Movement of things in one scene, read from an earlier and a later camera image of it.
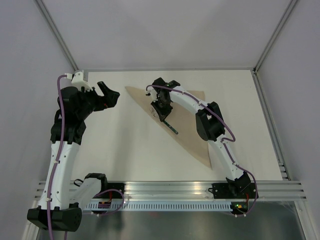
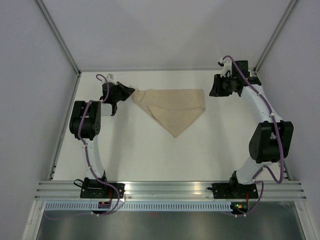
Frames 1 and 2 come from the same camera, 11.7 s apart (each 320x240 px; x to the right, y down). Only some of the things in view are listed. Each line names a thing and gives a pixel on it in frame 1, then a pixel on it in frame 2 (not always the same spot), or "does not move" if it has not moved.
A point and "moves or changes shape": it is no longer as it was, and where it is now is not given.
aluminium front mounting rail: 267,190 does not move
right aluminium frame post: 289,9 does not move
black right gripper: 163,113 to 216,90
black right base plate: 224,191 does not move
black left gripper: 108,100 to 126,90
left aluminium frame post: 56,33 does not move
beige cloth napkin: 182,120 moves or changes shape
